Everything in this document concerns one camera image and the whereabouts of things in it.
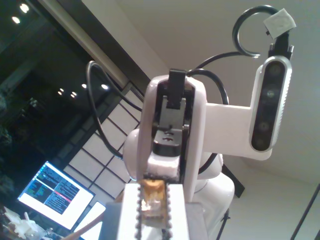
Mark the white plastic parts pile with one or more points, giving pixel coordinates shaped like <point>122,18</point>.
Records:
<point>20,225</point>

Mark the black stand leg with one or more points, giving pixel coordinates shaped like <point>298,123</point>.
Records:
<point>303,215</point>
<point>223,225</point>

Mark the white blank screen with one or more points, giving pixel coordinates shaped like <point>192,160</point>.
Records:
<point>92,215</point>

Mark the gripper camera bar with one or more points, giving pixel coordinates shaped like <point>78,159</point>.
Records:
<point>270,100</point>

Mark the computer monitor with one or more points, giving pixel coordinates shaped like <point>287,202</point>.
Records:
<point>50,195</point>

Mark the paper lattice screen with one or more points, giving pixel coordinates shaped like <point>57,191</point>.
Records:
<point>100,160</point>

